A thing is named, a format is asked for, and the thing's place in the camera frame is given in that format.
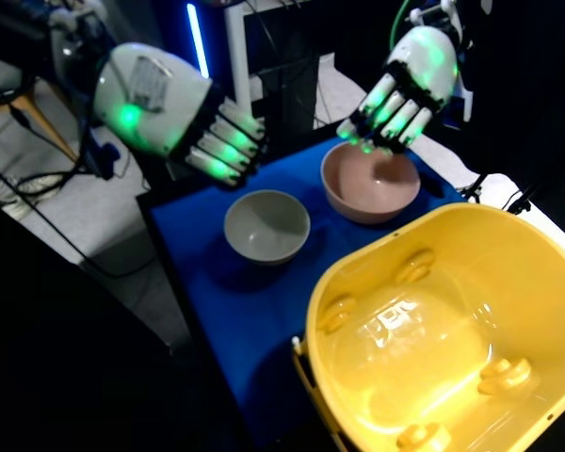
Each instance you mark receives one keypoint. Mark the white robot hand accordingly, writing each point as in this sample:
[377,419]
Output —
[424,61]
[146,94]

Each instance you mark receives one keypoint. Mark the large pink bowl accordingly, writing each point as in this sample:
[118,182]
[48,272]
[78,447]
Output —
[376,188]

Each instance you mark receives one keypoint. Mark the small pale grey bowl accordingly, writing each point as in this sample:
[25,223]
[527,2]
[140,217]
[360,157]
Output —
[263,230]

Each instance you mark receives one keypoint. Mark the yellow plastic tub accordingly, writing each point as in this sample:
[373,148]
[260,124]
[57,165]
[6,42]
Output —
[522,292]

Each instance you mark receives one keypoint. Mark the blue light strip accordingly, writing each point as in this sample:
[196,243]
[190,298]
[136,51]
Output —
[197,37]

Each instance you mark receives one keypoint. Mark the wooden stool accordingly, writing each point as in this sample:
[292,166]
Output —
[42,120]

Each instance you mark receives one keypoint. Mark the black tripod leg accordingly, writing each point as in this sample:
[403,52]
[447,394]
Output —
[520,201]
[471,189]

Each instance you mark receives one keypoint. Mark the blue table cloth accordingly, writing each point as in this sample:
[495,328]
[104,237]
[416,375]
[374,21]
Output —
[245,306]

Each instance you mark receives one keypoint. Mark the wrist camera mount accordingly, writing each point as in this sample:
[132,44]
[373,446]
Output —
[101,155]
[463,101]

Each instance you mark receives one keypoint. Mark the white metal frame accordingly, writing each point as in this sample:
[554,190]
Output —
[239,61]

